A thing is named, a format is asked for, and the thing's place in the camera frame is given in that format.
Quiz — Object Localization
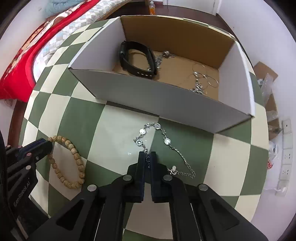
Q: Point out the thin silver necklace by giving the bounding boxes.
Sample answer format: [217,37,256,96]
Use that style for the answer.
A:
[189,63,220,95]

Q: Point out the clear bubble wrap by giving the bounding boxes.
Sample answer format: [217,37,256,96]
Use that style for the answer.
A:
[257,73,274,105]

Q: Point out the red quilted blanket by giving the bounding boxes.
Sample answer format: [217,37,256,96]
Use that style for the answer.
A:
[1,1,127,102]

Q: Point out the white cardboard box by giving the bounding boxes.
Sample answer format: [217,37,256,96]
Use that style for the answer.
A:
[69,15,255,133]

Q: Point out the brown cardboard box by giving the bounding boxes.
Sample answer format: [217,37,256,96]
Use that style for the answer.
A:
[254,62,281,140]

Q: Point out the orange drink bottle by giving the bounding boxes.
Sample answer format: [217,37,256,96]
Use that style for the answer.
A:
[149,1,156,15]

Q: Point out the silver disc charm bracelet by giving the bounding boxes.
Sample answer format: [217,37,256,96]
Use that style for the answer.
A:
[132,122,197,179]

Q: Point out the blue blanket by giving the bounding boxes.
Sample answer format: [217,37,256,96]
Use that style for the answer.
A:
[45,0,84,16]

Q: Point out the black fitness band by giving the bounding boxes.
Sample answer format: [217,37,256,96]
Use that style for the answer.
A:
[114,41,158,79]

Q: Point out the white power strip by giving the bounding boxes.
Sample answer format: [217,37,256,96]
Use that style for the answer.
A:
[276,119,293,197]

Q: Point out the silver pendant necklace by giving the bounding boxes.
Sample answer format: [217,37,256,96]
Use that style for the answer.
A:
[147,50,178,71]

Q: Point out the wooden bead bracelet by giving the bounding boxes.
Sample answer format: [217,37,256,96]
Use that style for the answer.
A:
[47,135,86,190]

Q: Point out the green checkered tablecloth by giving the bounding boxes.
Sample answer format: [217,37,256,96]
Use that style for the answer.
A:
[20,19,268,240]

